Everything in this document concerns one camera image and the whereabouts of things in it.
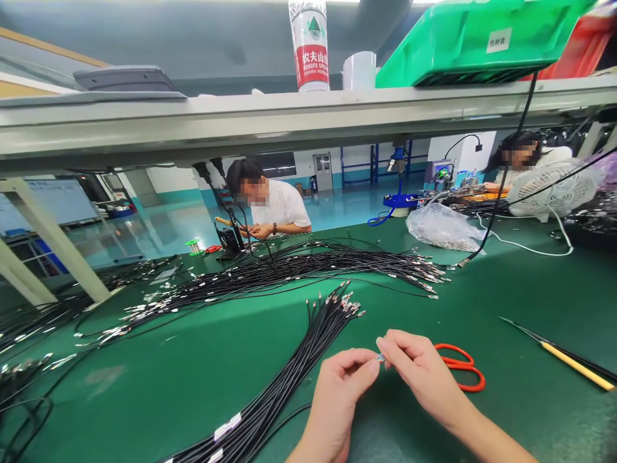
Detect person's left hand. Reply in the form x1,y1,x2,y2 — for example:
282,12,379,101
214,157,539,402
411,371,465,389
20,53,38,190
312,348,382,433

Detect person's right hand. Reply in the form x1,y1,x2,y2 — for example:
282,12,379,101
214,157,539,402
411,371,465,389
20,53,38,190
375,329,472,426

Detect black tweezers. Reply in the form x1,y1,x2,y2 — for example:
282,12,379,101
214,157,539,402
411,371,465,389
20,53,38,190
498,316,617,383

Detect clear plastic bag of parts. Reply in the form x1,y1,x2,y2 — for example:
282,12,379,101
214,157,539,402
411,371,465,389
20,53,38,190
405,202,488,253

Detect blue round parts tray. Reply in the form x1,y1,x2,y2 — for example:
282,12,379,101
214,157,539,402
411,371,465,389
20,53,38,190
382,192,421,211

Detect black soldering iron stand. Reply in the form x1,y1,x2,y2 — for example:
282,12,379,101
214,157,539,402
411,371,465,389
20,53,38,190
213,215,247,262

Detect workbench machine with gooseneck lamp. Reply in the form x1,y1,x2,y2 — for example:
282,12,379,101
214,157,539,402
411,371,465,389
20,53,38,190
422,133,511,206

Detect blue storage rack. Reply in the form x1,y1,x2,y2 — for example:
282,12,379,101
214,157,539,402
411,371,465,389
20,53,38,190
340,139,414,188

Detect grey metal cabinet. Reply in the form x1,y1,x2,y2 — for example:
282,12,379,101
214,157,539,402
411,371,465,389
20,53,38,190
312,152,334,195

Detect white desk fan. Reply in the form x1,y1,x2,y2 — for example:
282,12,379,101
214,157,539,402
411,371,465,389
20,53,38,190
505,158,604,224

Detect grey metal shelf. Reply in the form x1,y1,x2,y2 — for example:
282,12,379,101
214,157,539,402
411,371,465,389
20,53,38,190
0,72,617,176

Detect white plastic cup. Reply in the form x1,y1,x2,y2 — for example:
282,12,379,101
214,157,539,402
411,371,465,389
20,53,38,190
341,51,377,92

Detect green plastic bin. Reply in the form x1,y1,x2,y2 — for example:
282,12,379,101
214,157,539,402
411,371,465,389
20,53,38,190
375,0,600,89

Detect whiteboard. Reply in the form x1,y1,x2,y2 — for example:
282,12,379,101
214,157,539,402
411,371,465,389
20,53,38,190
0,177,101,237

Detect plastic water bottle red label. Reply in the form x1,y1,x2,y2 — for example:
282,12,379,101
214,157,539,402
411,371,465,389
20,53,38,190
287,0,331,93

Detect red plastic bin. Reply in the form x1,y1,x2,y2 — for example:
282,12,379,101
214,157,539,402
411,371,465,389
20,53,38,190
523,3,617,82

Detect grey flat device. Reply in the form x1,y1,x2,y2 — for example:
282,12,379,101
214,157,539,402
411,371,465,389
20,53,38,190
73,64,178,93

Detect red handled scissors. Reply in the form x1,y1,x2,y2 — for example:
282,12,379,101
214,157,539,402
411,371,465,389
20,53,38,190
433,343,487,393

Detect bundle of black cables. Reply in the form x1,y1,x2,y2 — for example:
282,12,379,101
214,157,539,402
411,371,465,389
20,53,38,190
156,280,368,463

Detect spread pile of black cables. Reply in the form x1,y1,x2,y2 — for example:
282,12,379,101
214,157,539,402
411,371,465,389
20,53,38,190
72,237,458,349

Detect yellow handled pick tool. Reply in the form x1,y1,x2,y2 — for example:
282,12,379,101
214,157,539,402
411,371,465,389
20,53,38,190
539,339,617,392

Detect white fan cable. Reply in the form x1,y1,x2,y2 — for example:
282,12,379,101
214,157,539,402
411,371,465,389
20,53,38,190
476,210,575,257

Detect tangled heap of black cables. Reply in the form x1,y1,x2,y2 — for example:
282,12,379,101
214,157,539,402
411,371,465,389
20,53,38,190
0,258,182,463

